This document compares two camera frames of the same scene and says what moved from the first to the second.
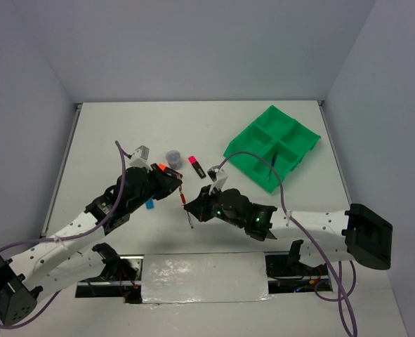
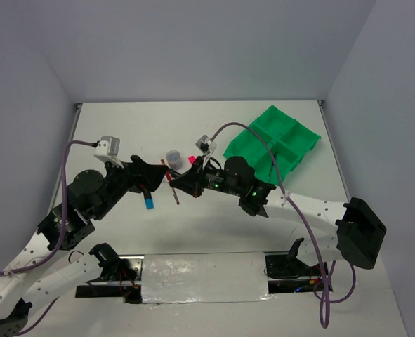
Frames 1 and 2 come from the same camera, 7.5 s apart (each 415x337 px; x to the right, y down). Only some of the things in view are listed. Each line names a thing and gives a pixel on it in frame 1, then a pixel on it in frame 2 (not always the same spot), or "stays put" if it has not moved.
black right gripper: [199, 207] → [187, 182]
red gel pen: [184, 201] → [176, 199]
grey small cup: [173, 159] stays put
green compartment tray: [277, 135] stays put
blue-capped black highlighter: [149, 203] stays put
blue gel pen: [272, 165] stays put
